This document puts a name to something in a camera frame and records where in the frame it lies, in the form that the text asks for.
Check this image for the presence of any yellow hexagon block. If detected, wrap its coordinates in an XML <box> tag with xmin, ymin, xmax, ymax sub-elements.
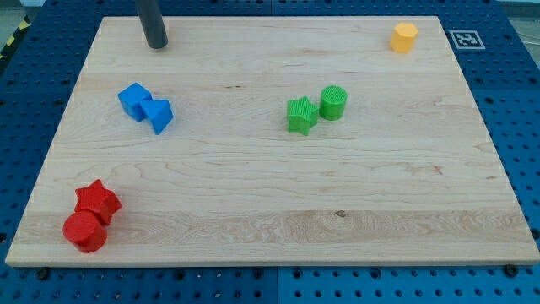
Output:
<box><xmin>390</xmin><ymin>22</ymin><xmax>419</xmax><ymax>53</ymax></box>

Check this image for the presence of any light wooden board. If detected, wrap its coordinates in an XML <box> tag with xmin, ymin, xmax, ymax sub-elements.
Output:
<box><xmin>6</xmin><ymin>16</ymin><xmax>539</xmax><ymax>268</ymax></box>

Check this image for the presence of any green star block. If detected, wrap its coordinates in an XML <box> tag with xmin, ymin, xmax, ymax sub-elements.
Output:
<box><xmin>287</xmin><ymin>96</ymin><xmax>319</xmax><ymax>136</ymax></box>

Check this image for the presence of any green cylinder block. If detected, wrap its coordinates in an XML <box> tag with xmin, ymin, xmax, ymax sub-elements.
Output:
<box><xmin>320</xmin><ymin>85</ymin><xmax>348</xmax><ymax>121</ymax></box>

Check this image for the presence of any blue triangle block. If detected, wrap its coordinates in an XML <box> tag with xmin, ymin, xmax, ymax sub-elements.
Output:
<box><xmin>140</xmin><ymin>100</ymin><xmax>173</xmax><ymax>135</ymax></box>

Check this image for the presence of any blue cube block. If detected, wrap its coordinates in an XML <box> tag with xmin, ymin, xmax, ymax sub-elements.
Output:
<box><xmin>117</xmin><ymin>82</ymin><xmax>152</xmax><ymax>122</ymax></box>

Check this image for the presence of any red star block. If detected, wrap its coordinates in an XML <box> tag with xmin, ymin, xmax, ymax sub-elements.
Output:
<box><xmin>74</xmin><ymin>179</ymin><xmax>122</xmax><ymax>225</ymax></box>

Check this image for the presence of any red cylinder block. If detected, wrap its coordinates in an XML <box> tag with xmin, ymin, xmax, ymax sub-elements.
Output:
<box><xmin>62</xmin><ymin>211</ymin><xmax>107</xmax><ymax>253</ymax></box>

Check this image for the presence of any white fiducial marker tag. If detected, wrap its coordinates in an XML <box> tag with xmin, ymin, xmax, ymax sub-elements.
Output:
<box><xmin>449</xmin><ymin>30</ymin><xmax>485</xmax><ymax>50</ymax></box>

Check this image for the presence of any black yellow hazard tape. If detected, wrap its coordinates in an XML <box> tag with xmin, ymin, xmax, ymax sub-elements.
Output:
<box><xmin>1</xmin><ymin>15</ymin><xmax>32</xmax><ymax>62</ymax></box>

